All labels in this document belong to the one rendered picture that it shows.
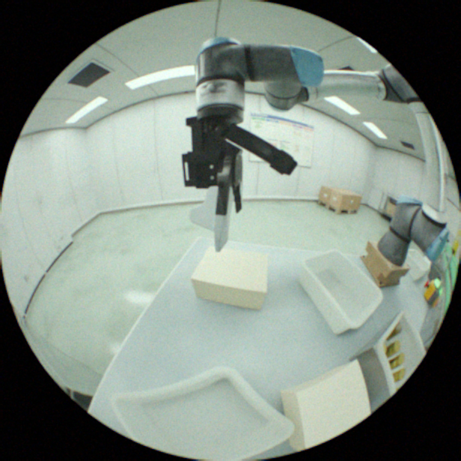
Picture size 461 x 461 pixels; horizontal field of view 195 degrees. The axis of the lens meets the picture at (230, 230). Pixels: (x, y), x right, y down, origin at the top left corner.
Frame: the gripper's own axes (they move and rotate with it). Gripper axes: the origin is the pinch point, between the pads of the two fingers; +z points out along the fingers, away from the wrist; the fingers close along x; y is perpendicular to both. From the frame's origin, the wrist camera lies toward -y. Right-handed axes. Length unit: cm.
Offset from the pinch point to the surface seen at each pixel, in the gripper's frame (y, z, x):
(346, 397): -22.8, 10.0, 27.1
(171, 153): 195, -35, -248
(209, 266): 5.5, 9.8, 1.4
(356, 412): -25.8, 10.0, 31.9
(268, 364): -10.7, 17.4, 18.2
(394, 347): -39.3, 11.3, 21.5
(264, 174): -10, 23, -324
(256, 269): -5.3, 9.9, 0.1
